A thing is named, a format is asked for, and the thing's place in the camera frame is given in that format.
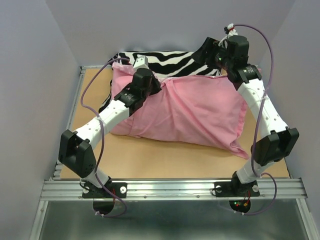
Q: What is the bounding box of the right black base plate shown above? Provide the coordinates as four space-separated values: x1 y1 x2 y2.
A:
212 180 260 198

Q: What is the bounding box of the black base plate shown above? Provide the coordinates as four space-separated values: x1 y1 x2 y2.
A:
212 180 260 198
82 181 128 199

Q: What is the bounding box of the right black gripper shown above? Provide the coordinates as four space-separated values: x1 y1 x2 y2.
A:
190 36 234 71

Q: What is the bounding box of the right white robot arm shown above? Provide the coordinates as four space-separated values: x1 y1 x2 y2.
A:
191 35 300 197

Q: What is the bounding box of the aluminium mounting rail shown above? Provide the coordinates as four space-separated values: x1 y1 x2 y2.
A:
40 178 308 202

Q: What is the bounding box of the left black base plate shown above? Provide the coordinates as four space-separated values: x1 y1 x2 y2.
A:
82 181 128 199

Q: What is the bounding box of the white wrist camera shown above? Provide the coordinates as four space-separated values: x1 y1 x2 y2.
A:
133 55 149 71
218 23 238 46

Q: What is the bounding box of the zebra striped pillow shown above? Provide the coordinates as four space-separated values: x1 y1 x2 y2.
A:
98 51 222 113

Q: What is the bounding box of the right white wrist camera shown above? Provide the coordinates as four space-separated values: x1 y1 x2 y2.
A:
218 23 238 46

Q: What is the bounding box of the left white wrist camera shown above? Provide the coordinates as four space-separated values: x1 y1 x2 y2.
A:
133 55 149 71

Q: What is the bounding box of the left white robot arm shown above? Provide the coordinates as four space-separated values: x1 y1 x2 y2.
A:
58 68 161 197

